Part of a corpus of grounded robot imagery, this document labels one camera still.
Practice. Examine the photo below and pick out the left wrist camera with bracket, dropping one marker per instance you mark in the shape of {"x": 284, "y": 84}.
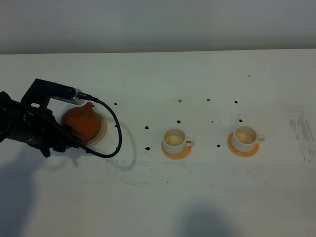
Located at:
{"x": 41, "y": 91}

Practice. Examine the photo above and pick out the cream teapot saucer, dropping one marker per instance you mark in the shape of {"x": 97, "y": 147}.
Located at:
{"x": 101, "y": 133}

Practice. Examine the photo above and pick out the white right teacup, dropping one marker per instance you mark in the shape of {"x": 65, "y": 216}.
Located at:
{"x": 245, "y": 138}

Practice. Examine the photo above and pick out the orange left coaster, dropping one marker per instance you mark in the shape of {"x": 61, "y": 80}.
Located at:
{"x": 179, "y": 156}

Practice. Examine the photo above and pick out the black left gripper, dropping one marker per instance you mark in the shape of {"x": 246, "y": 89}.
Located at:
{"x": 46, "y": 132}

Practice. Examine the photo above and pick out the white left teacup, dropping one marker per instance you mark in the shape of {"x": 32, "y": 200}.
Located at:
{"x": 174, "y": 141}

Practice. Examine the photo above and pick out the brown clay teapot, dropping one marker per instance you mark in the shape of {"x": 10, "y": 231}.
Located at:
{"x": 83, "y": 121}

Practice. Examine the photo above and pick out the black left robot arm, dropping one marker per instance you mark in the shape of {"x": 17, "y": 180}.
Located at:
{"x": 12, "y": 117}

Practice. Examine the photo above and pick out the white teacup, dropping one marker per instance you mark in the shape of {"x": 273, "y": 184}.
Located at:
{"x": 174, "y": 141}
{"x": 245, "y": 138}

